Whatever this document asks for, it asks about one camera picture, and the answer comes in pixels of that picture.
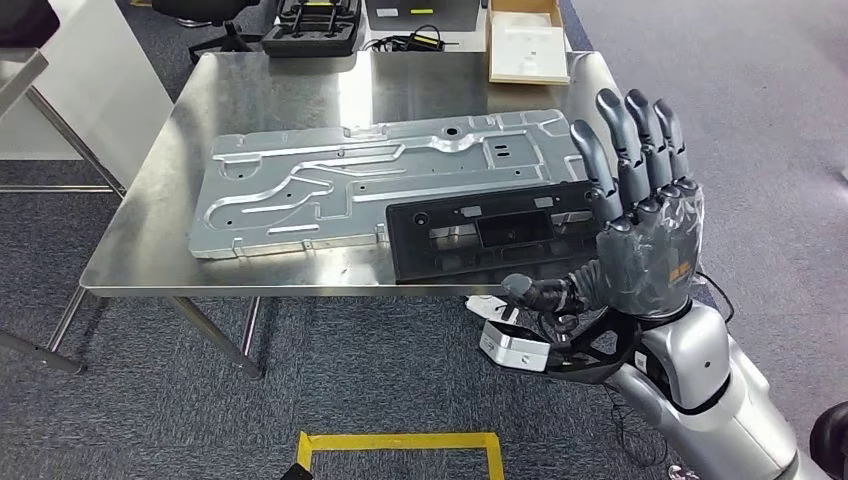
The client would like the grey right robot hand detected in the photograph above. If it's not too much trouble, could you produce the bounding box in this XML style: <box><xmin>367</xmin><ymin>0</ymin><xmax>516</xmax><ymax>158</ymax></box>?
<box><xmin>500</xmin><ymin>87</ymin><xmax>706</xmax><ymax>321</ymax></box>

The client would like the black plastic panel part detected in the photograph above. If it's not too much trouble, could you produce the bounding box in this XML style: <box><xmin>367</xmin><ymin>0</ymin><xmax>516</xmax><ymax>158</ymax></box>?
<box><xmin>385</xmin><ymin>180</ymin><xmax>603</xmax><ymax>286</ymax></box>

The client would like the stainless steel workbench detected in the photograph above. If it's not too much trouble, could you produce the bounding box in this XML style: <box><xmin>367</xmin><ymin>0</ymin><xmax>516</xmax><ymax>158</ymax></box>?
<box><xmin>0</xmin><ymin>50</ymin><xmax>637</xmax><ymax>382</ymax></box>

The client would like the cardboard box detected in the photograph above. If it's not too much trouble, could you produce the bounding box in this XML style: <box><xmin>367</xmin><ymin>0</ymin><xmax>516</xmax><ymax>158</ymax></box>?
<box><xmin>485</xmin><ymin>0</ymin><xmax>572</xmax><ymax>87</ymax></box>

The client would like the white paper sheet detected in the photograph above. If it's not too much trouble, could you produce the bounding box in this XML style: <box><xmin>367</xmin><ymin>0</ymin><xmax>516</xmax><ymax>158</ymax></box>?
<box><xmin>493</xmin><ymin>13</ymin><xmax>570</xmax><ymax>79</ymax></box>

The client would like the yellow floor tape square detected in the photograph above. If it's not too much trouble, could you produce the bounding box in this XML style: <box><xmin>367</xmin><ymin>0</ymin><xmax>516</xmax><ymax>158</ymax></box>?
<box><xmin>295</xmin><ymin>431</ymin><xmax>507</xmax><ymax>480</ymax></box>

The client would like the black charger with yellow label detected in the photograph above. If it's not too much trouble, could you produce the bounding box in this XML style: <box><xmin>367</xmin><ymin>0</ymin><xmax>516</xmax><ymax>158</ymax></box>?
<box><xmin>360</xmin><ymin>25</ymin><xmax>460</xmax><ymax>54</ymax></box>

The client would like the grey case with labels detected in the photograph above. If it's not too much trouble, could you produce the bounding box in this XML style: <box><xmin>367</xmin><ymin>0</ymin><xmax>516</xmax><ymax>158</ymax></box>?
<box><xmin>364</xmin><ymin>0</ymin><xmax>482</xmax><ymax>34</ymax></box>

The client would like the grooved aluminium plate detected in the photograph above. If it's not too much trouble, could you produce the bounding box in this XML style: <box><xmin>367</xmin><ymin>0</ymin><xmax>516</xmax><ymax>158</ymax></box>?
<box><xmin>188</xmin><ymin>109</ymin><xmax>592</xmax><ymax>261</ymax></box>

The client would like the black foam tray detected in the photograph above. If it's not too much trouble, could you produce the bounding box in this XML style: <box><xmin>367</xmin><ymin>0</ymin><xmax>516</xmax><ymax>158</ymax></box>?
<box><xmin>260</xmin><ymin>0</ymin><xmax>364</xmax><ymax>59</ymax></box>

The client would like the white panel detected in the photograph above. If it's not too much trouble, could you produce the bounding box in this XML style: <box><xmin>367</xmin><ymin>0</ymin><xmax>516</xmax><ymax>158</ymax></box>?
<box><xmin>0</xmin><ymin>0</ymin><xmax>176</xmax><ymax>192</ymax></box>

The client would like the black padded seat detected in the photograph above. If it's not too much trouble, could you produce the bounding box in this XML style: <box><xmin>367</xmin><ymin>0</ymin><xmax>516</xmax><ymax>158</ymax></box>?
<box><xmin>0</xmin><ymin>0</ymin><xmax>62</xmax><ymax>49</ymax></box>

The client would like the black camera cable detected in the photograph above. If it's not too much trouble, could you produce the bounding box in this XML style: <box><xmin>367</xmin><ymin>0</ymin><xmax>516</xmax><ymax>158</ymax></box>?
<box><xmin>606</xmin><ymin>270</ymin><xmax>737</xmax><ymax>469</ymax></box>

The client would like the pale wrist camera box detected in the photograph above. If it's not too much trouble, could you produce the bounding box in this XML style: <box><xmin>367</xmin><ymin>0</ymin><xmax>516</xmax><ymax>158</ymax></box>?
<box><xmin>478</xmin><ymin>319</ymin><xmax>553</xmax><ymax>374</ymax></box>

